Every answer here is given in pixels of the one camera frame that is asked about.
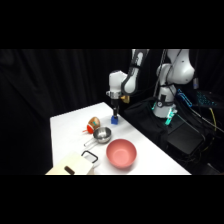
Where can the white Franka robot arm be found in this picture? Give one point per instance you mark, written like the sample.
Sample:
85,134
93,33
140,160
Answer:
180,70

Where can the pink bowl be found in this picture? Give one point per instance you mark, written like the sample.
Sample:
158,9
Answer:
121,153

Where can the wooden cutting board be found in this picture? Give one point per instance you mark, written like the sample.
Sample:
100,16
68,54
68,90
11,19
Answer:
71,165

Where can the orange and red toy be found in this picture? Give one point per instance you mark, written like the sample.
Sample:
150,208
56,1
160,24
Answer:
93,124

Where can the blue bracket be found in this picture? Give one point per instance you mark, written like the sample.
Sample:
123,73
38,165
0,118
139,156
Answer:
184,97

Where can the black electronics box blue lights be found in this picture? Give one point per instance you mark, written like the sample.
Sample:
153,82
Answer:
205,99

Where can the black curtain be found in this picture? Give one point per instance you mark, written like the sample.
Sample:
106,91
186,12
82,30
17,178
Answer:
40,86

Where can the small metal saucepan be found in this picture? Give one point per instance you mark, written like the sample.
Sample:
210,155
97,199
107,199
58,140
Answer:
102,134

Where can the green light strip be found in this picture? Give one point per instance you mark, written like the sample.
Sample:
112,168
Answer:
170,116

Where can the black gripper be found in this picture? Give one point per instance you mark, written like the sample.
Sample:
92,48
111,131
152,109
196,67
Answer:
115,100

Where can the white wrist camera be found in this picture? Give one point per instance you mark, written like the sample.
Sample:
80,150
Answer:
108,93

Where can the blue cube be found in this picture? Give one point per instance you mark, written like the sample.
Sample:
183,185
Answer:
114,120

